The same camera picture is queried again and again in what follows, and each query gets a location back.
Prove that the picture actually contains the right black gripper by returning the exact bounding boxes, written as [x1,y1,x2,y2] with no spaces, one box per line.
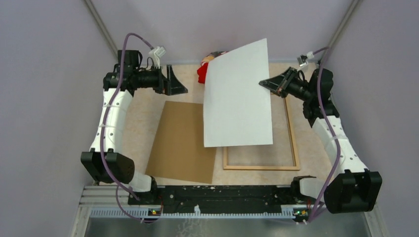
[259,67,313,102]

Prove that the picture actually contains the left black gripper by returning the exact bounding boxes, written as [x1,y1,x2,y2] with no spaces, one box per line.
[133,63,187,95]

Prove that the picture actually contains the printed photo sheet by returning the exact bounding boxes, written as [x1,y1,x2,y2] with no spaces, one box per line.
[203,39,273,147]

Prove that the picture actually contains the brown cardboard backing board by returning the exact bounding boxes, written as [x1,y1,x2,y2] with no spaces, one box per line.
[145,101,216,184]

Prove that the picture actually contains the wooden picture frame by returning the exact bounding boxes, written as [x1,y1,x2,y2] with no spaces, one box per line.
[222,95,300,171]

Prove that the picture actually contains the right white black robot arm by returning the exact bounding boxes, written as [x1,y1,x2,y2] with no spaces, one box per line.
[259,67,382,214]

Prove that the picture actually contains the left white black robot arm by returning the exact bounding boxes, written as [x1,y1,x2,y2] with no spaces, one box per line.
[81,46,188,204]

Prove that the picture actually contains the red crumpled cloth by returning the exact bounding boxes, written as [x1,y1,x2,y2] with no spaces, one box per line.
[197,51,227,84]

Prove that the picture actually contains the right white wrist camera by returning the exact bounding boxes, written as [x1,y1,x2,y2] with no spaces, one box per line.
[297,51,314,71]

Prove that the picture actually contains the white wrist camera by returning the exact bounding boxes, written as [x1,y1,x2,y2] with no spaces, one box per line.
[148,46,166,68]
[297,51,314,71]

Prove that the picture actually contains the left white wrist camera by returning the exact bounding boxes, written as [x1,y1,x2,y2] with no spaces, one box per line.
[148,46,166,68]

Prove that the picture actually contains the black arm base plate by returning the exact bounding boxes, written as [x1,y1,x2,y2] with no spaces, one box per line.
[127,185,323,215]

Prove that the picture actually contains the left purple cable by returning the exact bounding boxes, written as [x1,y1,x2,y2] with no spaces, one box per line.
[99,33,164,224]

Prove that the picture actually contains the aluminium front rail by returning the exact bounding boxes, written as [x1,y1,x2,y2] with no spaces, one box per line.
[78,185,377,219]

